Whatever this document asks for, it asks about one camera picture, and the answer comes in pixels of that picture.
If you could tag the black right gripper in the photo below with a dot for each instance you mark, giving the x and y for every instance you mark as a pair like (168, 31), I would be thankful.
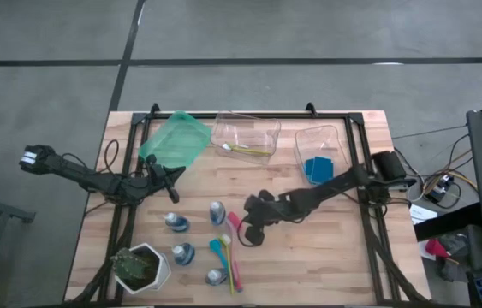
(270, 211)

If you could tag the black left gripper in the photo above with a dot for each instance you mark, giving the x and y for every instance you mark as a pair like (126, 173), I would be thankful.
(155, 171)

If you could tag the blue dish soap bottle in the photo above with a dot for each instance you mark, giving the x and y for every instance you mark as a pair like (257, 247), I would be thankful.
(182, 254)
(217, 213)
(216, 276)
(177, 222)

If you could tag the yellow-green dish brush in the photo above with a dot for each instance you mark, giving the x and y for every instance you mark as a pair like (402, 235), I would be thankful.
(224, 239)
(253, 151)

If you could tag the blue dish brush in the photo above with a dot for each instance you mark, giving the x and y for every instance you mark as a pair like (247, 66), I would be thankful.
(214, 245)

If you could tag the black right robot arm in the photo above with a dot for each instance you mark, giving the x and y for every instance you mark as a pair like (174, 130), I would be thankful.
(330, 188)

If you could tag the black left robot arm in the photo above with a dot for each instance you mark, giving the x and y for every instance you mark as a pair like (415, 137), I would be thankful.
(95, 181)

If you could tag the green translucent plastic bin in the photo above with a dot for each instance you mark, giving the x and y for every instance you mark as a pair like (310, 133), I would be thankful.
(176, 141)

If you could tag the clear plastic bin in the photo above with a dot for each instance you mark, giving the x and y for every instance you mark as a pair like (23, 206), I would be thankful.
(322, 141)
(245, 128)

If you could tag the white hexagonal plant pot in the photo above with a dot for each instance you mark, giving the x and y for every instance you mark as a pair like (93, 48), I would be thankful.
(161, 269)

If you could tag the green cactus plant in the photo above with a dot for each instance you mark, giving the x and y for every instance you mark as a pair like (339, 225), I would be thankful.
(129, 265)

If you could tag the white paper sheet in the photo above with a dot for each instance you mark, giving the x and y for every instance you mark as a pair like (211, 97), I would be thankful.
(420, 214)

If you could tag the red object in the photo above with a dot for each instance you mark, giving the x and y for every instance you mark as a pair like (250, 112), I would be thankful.
(435, 248)

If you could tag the blue electronics box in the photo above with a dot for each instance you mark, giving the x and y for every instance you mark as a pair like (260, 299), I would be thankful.
(442, 190)

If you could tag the black bar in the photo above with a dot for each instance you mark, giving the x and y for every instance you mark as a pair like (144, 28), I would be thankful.
(450, 222)

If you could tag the grey cloth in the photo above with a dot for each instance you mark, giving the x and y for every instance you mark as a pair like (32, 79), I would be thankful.
(456, 246)

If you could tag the black metal table frame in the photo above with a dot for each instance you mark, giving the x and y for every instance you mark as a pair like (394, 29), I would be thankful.
(292, 115)

